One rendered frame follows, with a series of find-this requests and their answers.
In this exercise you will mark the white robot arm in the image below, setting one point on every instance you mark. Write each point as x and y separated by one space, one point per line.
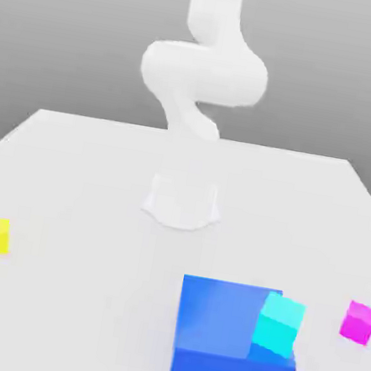
204 73

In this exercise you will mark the small cyan cube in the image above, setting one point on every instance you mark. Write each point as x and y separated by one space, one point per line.
278 325

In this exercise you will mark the large blue box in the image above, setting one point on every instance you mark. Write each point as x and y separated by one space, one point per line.
214 340

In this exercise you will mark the small magenta cube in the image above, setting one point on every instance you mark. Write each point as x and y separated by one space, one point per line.
358 323

